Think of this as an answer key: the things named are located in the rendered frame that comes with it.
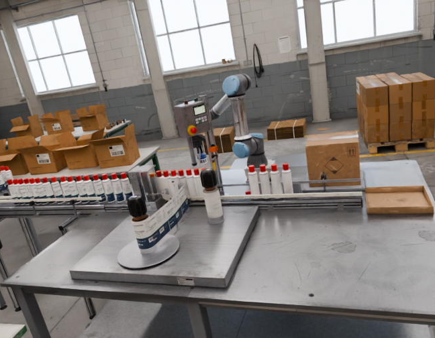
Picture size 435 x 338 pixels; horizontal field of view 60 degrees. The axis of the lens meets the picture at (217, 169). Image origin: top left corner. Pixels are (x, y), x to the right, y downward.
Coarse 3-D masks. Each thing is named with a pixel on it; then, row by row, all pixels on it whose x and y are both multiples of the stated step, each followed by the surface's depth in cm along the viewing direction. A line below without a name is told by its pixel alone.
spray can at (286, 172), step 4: (284, 164) 211; (288, 164) 211; (284, 168) 212; (288, 168) 212; (284, 172) 211; (288, 172) 211; (284, 176) 212; (288, 176) 212; (284, 180) 213; (288, 180) 212; (284, 184) 215; (288, 184) 213; (292, 184) 215; (284, 188) 216; (288, 188) 214; (292, 188) 215; (288, 192) 215; (292, 192) 216
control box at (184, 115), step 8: (184, 104) 225; (192, 104) 222; (200, 104) 224; (176, 112) 225; (184, 112) 219; (192, 112) 222; (184, 120) 220; (192, 120) 223; (184, 128) 223; (200, 128) 227; (208, 128) 231; (184, 136) 226
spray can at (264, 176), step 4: (260, 168) 215; (264, 168) 215; (260, 172) 216; (264, 172) 215; (260, 176) 216; (264, 176) 215; (268, 176) 217; (260, 180) 218; (264, 180) 216; (268, 180) 217; (260, 184) 219; (264, 184) 217; (268, 184) 217; (264, 188) 218; (268, 188) 218; (264, 192) 219; (268, 192) 219
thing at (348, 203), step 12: (192, 204) 234; (204, 204) 231; (228, 204) 226; (240, 204) 223; (252, 204) 222; (264, 204) 219; (276, 204) 217; (288, 204) 214; (300, 204) 212; (312, 204) 209; (324, 204) 207; (336, 204) 205; (348, 204) 203; (360, 204) 201
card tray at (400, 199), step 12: (372, 192) 215; (384, 192) 212; (396, 192) 210; (408, 192) 207; (420, 192) 205; (372, 204) 202; (384, 204) 200; (396, 204) 198; (408, 204) 196; (420, 204) 193; (432, 204) 184
